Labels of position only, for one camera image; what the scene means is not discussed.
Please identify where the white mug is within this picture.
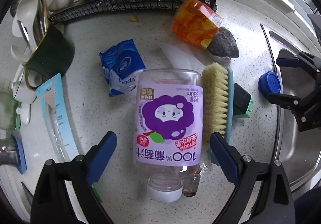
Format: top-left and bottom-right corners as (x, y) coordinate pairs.
(11, 64), (36, 104)

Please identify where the purple grape juice bottle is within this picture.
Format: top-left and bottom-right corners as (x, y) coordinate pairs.
(133, 69), (203, 203)

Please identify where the white ceramic spoon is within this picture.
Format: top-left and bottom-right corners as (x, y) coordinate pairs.
(12, 0), (38, 38)

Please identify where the blue bottle cap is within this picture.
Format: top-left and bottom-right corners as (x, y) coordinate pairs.
(258, 71), (281, 98)

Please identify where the green black sponge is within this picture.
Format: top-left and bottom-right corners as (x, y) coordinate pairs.
(233, 83), (255, 118)

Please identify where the blue plastic package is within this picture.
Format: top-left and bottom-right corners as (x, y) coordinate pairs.
(35, 74), (79, 162)

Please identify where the teal scrub brush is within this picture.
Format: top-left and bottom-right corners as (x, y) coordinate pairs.
(202, 63), (233, 165)

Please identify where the stainless steel sink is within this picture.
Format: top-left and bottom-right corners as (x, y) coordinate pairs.
(261, 25), (320, 192)

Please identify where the dark green utensil cup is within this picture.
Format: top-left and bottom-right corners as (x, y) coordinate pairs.
(24, 26), (75, 79)

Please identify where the blue tissue pack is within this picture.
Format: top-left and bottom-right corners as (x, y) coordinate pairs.
(99, 39), (146, 97)

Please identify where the blue teapot saucer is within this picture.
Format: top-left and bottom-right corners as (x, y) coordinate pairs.
(11, 134), (27, 175)

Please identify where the white paper scrap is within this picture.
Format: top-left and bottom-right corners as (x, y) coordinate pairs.
(158, 42), (205, 73)

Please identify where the small steel teapot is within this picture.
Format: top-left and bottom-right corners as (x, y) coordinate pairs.
(0, 137), (19, 167)

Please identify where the orange pickle jar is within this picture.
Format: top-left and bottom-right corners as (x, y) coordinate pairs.
(172, 0), (222, 50)

